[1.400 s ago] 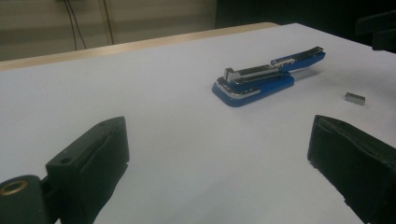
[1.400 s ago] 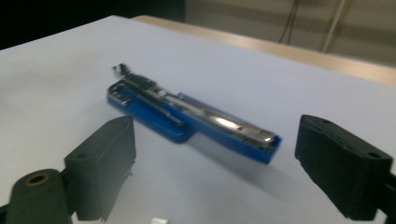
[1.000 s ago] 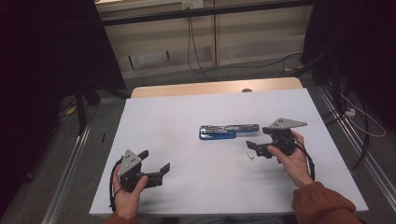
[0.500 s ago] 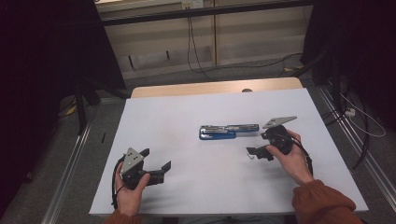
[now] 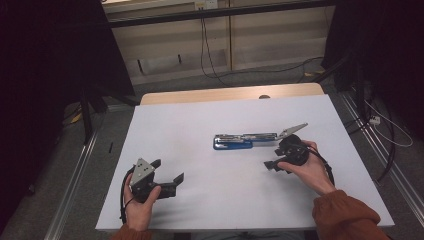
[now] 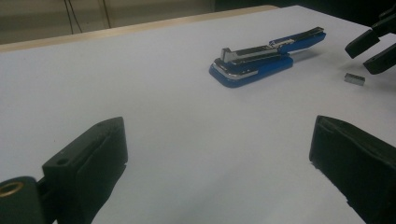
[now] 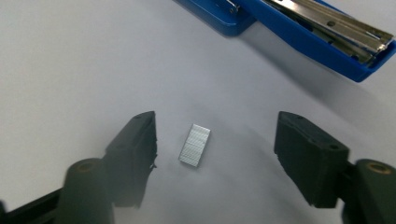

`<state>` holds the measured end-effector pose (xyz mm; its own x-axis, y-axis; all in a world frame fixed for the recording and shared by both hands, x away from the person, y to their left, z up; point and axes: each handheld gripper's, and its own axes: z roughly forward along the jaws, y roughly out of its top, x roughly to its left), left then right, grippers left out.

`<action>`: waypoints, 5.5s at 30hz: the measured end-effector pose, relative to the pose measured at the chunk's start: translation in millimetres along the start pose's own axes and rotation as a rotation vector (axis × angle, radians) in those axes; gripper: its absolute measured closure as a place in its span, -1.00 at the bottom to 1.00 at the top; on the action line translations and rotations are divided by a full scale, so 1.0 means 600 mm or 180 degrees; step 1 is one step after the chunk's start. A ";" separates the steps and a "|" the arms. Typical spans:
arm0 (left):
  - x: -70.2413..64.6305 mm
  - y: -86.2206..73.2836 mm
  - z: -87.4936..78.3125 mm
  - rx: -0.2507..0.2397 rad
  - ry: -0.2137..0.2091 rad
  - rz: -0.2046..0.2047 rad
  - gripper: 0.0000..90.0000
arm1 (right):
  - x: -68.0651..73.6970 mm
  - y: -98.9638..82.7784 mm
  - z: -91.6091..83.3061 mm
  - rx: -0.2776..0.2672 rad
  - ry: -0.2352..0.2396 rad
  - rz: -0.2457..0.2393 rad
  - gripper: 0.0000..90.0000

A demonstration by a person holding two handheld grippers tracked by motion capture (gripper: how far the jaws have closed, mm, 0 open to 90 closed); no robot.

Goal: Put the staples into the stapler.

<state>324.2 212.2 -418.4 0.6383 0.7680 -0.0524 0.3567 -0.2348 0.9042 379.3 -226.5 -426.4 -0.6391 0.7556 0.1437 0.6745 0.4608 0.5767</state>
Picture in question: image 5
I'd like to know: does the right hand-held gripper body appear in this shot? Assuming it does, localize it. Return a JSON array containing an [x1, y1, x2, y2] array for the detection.
[[274, 122, 311, 167]]

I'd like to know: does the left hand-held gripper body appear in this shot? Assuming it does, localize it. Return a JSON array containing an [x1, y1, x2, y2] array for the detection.
[[128, 157, 164, 204]]

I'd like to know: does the blue stapler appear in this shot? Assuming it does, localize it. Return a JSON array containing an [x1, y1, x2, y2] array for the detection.
[[212, 132, 280, 151]]

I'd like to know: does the person's right hand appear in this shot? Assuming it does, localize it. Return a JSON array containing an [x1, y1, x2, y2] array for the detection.
[[278, 139, 337, 197]]

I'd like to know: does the person's left hand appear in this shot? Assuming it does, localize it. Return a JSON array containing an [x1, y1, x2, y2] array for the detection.
[[123, 182, 163, 233]]

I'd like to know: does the white table cover sheet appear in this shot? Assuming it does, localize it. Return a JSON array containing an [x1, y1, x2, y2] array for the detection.
[[95, 94, 395, 232]]

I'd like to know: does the black metal stand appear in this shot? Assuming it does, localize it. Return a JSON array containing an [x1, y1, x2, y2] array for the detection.
[[79, 84, 141, 145]]

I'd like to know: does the black curtain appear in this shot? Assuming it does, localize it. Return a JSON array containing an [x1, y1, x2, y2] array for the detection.
[[0, 0, 136, 228], [321, 0, 424, 143]]

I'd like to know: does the black horizontal bar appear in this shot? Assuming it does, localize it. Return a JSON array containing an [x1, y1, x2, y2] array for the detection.
[[108, 0, 336, 29]]

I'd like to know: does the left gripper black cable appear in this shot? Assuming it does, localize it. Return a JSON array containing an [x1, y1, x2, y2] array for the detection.
[[119, 166, 135, 225]]

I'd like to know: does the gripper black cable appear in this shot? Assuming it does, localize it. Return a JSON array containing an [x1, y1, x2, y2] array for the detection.
[[119, 166, 135, 225], [306, 146, 336, 186]]

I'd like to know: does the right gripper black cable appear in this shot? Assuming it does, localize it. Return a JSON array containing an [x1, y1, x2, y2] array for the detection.
[[306, 146, 336, 186]]

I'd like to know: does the aluminium floor rail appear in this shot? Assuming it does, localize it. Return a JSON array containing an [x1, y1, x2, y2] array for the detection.
[[339, 90, 424, 219], [43, 129, 101, 240]]

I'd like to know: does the black hanging cable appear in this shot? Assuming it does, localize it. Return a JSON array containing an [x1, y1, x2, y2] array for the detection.
[[199, 16, 221, 83], [202, 16, 325, 87]]

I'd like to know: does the black floor cable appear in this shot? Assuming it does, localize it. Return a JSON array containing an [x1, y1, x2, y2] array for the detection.
[[344, 99, 397, 183]]

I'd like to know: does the white cable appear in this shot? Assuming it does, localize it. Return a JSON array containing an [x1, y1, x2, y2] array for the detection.
[[364, 99, 414, 148]]

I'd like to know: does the white wall socket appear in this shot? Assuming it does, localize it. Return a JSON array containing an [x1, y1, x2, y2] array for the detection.
[[194, 0, 219, 10]]

